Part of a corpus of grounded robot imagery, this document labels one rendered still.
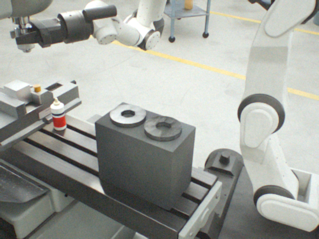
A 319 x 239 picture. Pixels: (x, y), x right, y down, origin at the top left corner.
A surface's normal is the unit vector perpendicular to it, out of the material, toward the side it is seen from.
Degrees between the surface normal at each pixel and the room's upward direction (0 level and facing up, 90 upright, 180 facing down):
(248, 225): 0
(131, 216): 90
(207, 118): 0
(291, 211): 90
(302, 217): 90
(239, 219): 0
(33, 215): 90
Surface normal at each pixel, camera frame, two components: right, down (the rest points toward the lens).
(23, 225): 0.77, 0.36
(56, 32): 0.54, 0.47
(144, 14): -0.62, 0.47
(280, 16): -0.38, 0.50
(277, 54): -0.29, 0.82
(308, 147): 0.03, -0.84
